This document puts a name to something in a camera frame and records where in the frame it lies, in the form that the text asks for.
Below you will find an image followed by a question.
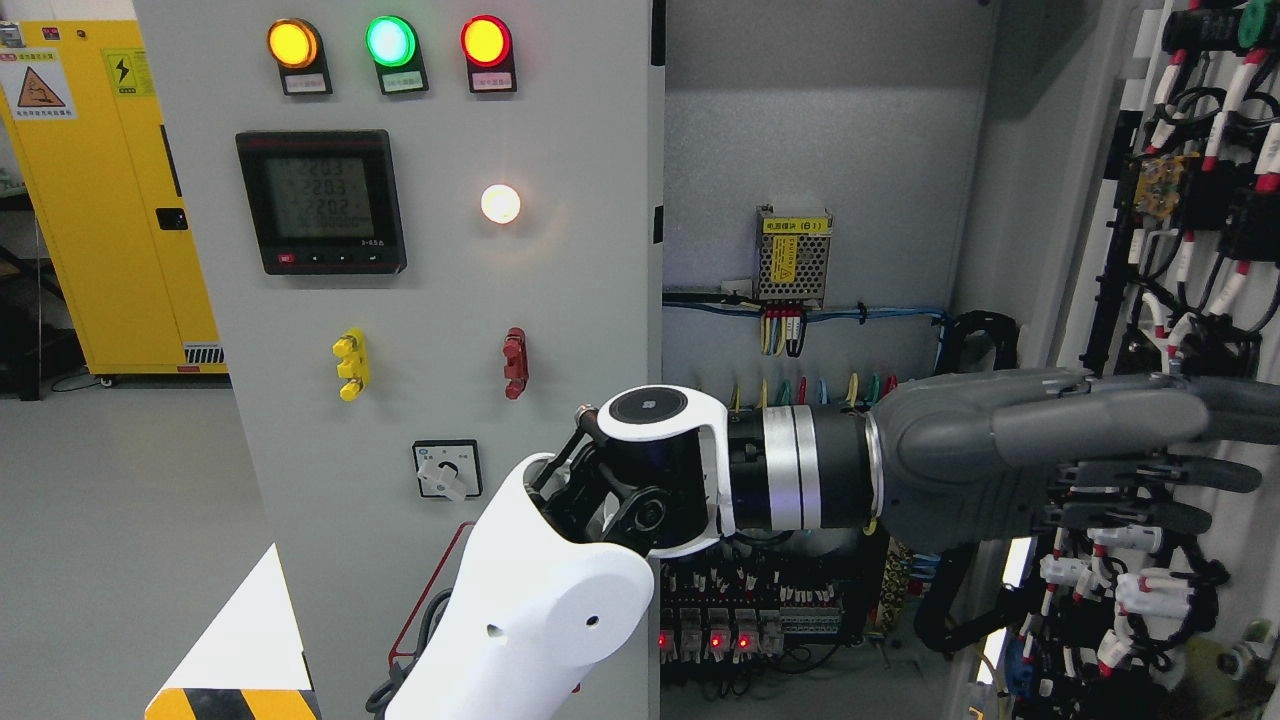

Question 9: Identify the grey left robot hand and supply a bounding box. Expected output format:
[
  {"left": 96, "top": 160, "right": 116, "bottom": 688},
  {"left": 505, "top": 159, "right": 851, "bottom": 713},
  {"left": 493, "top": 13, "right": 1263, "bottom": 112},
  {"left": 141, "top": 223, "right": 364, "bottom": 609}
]
[{"left": 859, "top": 368, "right": 1279, "bottom": 552}]

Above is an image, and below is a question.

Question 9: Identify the grey cabinet door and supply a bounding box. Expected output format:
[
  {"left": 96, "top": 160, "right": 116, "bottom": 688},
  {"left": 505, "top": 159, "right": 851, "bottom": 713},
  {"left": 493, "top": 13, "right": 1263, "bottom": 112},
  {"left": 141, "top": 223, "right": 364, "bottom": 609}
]
[
  {"left": 945, "top": 0, "right": 1280, "bottom": 720},
  {"left": 134, "top": 1, "right": 664, "bottom": 719}
]

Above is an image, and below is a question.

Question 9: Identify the perforated metal power supply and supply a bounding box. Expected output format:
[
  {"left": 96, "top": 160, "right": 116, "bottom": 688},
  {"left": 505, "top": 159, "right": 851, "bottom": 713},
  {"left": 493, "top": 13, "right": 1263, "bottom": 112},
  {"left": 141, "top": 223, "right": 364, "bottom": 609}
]
[{"left": 753, "top": 204, "right": 835, "bottom": 309}]

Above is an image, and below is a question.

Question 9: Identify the relay and terminal row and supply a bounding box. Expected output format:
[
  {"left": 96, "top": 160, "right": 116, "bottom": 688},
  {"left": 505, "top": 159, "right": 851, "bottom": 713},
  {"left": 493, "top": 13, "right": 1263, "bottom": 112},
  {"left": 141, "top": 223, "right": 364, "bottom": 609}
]
[{"left": 655, "top": 544, "right": 865, "bottom": 667}]

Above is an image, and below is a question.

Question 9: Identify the white indicator lamp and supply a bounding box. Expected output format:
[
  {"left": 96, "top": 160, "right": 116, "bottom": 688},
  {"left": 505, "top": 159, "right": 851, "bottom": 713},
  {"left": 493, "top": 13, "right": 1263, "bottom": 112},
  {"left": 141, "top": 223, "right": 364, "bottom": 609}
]
[{"left": 480, "top": 183, "right": 524, "bottom": 225}]

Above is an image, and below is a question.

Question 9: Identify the red electric hazard sticker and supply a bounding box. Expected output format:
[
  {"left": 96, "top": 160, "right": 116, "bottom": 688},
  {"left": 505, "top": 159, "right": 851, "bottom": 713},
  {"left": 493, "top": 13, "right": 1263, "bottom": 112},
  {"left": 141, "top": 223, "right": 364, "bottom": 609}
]
[{"left": 388, "top": 521, "right": 582, "bottom": 693}]

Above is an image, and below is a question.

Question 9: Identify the red indicator lamp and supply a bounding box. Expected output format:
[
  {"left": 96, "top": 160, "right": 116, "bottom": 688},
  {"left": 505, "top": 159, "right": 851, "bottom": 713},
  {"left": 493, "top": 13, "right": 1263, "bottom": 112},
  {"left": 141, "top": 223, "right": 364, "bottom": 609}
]
[{"left": 460, "top": 14, "right": 517, "bottom": 94}]

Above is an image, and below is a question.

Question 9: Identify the black digital power meter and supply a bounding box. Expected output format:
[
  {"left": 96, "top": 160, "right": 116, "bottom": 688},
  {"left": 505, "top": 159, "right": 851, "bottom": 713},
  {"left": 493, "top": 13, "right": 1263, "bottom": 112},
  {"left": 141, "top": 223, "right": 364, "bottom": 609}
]
[{"left": 236, "top": 129, "right": 407, "bottom": 275}]

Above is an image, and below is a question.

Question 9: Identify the green indicator lamp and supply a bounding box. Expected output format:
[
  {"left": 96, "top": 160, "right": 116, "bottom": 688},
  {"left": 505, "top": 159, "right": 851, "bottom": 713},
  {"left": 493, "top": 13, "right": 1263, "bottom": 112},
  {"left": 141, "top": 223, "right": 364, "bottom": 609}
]
[{"left": 364, "top": 15, "right": 430, "bottom": 95}]

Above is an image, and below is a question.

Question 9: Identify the amber indicator lamp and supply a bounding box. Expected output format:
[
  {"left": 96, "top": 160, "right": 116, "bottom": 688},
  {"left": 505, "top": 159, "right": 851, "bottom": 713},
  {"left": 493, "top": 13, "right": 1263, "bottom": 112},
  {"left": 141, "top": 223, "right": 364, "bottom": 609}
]
[{"left": 266, "top": 17, "right": 333, "bottom": 96}]

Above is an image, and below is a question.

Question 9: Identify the yellow safety cabinet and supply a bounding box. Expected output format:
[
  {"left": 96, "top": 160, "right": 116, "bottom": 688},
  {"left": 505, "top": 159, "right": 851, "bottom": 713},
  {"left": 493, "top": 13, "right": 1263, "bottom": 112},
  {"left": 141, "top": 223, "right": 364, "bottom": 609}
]
[{"left": 3, "top": 20, "right": 227, "bottom": 383}]

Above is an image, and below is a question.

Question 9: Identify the red terminal post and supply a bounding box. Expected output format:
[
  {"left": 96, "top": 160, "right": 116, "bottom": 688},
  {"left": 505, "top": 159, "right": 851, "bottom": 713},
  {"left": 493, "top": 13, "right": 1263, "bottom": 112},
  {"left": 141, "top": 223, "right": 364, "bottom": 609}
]
[{"left": 502, "top": 327, "right": 530, "bottom": 401}]

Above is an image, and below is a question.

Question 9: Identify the yellow terminal post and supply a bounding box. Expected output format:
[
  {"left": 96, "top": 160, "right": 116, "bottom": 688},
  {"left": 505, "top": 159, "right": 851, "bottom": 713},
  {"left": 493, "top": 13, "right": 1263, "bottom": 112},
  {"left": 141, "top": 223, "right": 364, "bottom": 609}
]
[{"left": 332, "top": 327, "right": 371, "bottom": 402}]

